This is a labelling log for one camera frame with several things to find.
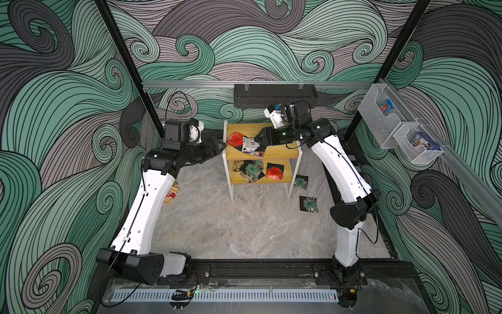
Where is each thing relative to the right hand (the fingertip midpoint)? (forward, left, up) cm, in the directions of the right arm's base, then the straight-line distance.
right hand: (262, 138), depth 74 cm
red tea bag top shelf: (0, +10, 0) cm, 10 cm away
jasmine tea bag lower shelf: (-3, +4, -17) cm, 18 cm away
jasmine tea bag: (-12, -24, -34) cm, 43 cm away
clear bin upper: (+9, -53, -3) cm, 54 cm away
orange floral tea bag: (-7, +1, -1) cm, 8 cm away
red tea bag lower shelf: (-3, -6, -18) cm, 19 cm away
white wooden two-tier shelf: (-9, -9, 0) cm, 13 cm away
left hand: (-6, +15, +3) cm, 17 cm away
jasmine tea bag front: (+1, -22, -34) cm, 41 cm away
